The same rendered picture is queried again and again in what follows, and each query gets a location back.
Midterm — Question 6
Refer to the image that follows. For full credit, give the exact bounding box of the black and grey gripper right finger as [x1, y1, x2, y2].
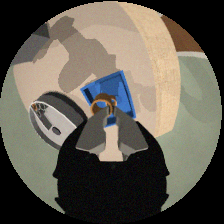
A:
[112, 105, 170, 176]

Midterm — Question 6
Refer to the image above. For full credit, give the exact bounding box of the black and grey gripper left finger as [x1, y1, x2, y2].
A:
[52, 105, 110, 179]

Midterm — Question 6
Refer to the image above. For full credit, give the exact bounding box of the blue open crate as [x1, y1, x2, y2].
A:
[80, 70, 136, 128]

